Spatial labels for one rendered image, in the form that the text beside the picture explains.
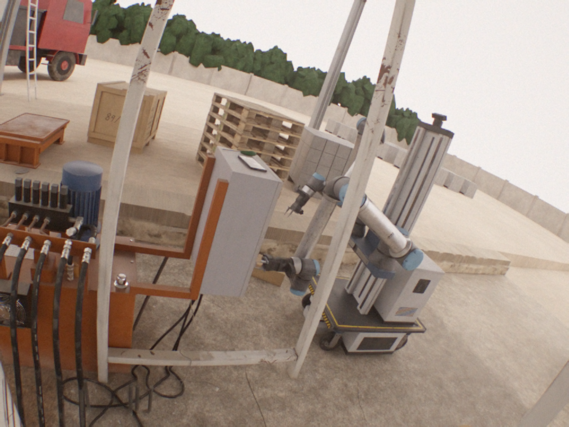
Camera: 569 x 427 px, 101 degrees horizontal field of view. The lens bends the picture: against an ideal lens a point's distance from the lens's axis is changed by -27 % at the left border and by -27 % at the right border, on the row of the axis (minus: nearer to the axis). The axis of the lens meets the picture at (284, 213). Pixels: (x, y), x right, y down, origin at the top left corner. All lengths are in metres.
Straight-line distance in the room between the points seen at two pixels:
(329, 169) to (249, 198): 3.47
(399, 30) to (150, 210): 2.43
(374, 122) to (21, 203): 1.53
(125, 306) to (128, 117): 0.90
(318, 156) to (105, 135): 2.94
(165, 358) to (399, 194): 1.88
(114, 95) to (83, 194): 2.91
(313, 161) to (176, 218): 2.32
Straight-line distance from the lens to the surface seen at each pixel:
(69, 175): 1.56
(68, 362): 1.91
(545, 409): 0.94
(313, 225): 1.75
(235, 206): 1.31
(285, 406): 2.05
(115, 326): 1.67
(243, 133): 3.57
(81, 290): 1.20
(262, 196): 1.32
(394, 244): 1.84
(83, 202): 1.59
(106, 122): 4.45
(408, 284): 2.40
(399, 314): 2.57
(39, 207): 1.53
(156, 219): 3.00
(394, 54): 1.29
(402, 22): 1.32
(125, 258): 1.72
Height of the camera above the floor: 1.58
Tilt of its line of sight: 19 degrees down
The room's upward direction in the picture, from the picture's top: 20 degrees clockwise
